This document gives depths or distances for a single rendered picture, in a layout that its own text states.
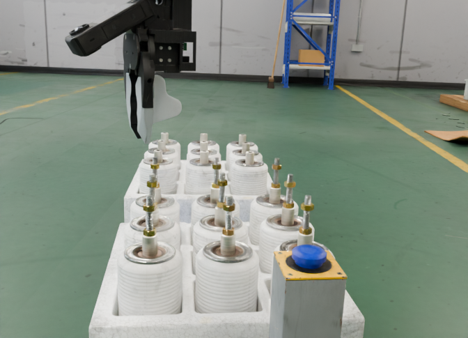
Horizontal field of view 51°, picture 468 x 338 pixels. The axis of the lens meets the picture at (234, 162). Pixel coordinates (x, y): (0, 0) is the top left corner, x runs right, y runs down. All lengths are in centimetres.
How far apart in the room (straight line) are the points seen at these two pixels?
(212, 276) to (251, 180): 55
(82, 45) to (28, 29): 692
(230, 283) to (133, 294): 14
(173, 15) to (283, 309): 40
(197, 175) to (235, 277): 55
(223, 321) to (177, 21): 42
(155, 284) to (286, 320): 22
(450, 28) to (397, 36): 69
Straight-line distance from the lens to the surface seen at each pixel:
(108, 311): 76
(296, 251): 58
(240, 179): 125
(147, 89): 65
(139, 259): 73
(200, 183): 124
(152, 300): 74
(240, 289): 74
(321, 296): 58
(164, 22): 69
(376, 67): 702
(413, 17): 712
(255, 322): 73
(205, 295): 75
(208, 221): 87
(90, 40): 65
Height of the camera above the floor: 56
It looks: 14 degrees down
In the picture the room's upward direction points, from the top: 2 degrees clockwise
